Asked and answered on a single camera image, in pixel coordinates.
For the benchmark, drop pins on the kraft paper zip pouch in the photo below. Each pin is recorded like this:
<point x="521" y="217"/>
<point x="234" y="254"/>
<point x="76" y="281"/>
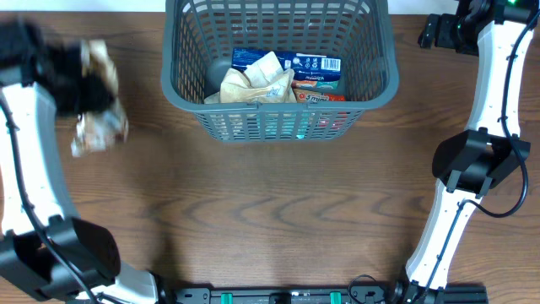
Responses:
<point x="244" y="96"/>

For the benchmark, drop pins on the beige pouch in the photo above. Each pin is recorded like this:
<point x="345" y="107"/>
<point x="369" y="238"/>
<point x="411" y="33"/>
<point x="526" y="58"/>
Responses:
<point x="264" y="74"/>

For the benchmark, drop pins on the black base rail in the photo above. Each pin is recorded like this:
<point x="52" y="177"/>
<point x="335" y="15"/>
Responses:
<point x="363" y="290"/>

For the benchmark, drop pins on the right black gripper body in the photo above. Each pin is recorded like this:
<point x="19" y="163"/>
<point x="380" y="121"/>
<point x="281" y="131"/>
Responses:
<point x="450" y="32"/>

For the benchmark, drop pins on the orange San Remo spaghetti pack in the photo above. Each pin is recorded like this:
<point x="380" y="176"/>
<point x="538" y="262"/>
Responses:
<point x="308" y="96"/>

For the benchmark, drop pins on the Kleenex tissue multipack box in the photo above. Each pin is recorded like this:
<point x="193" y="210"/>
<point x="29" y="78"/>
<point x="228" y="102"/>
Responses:
<point x="310" y="71"/>

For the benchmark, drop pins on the white brown snack bag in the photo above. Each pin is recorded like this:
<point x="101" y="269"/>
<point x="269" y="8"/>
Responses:
<point x="99" y="130"/>

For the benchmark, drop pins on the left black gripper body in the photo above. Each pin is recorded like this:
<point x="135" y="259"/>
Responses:
<point x="75" y="89"/>

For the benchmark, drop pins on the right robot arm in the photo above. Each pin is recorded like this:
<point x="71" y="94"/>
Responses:
<point x="469" y="164"/>

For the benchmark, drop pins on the light teal wipes packet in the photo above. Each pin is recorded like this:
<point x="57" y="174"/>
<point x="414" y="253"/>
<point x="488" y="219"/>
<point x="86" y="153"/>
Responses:
<point x="288" y="125"/>

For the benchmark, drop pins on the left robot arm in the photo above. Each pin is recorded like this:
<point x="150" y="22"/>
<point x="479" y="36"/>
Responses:
<point x="47" y="250"/>

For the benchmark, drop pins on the grey plastic mesh basket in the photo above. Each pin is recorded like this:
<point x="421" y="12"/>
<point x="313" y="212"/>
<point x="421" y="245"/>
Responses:
<point x="353" y="36"/>

